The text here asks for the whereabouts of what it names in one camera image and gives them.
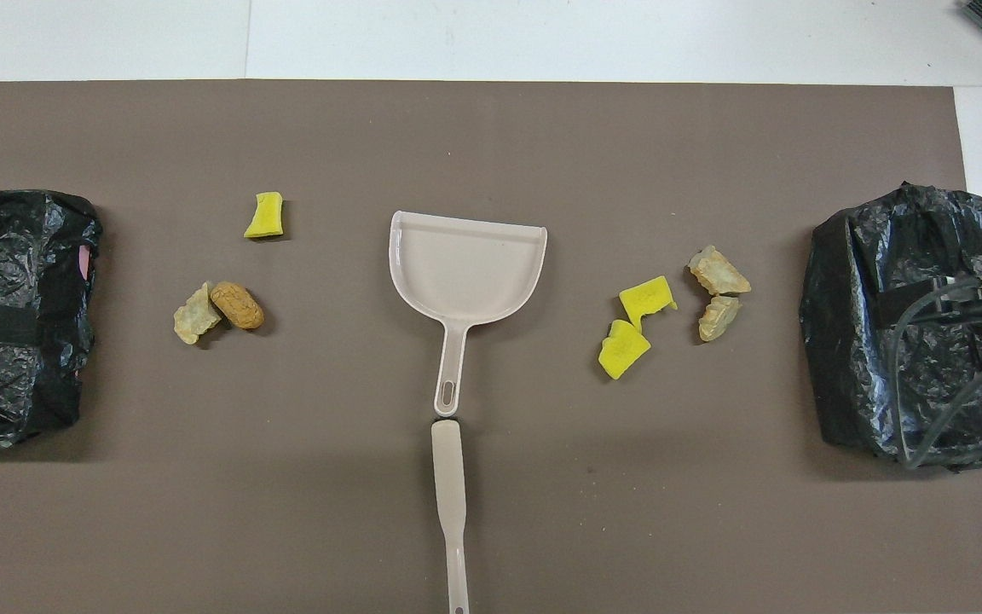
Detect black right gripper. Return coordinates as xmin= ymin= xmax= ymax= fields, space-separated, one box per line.
xmin=875 ymin=275 xmax=982 ymax=330

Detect small beige sponge chunk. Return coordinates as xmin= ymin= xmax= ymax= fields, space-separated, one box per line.
xmin=698 ymin=295 xmax=742 ymax=343

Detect large beige sponge chunk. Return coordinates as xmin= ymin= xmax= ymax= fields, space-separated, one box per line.
xmin=688 ymin=246 xmax=752 ymax=297

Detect brown bread-shaped sponge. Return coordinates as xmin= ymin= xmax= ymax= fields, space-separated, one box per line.
xmin=210 ymin=281 xmax=265 ymax=330

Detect yellow sponge piece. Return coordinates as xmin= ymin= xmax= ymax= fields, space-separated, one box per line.
xmin=598 ymin=320 xmax=652 ymax=380
xmin=619 ymin=275 xmax=678 ymax=332
xmin=244 ymin=192 xmax=285 ymax=240

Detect beige plastic dustpan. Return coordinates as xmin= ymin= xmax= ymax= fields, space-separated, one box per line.
xmin=389 ymin=211 xmax=548 ymax=418

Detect beige hand brush black bristles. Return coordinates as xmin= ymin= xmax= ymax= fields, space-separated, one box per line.
xmin=430 ymin=419 xmax=470 ymax=614

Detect black bag bin pink spot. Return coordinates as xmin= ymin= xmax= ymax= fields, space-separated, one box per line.
xmin=0 ymin=189 xmax=104 ymax=446

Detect black bag lined bin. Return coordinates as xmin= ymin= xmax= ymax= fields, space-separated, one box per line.
xmin=800 ymin=181 xmax=982 ymax=472

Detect brown table mat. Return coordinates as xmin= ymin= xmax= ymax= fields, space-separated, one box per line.
xmin=0 ymin=79 xmax=982 ymax=614

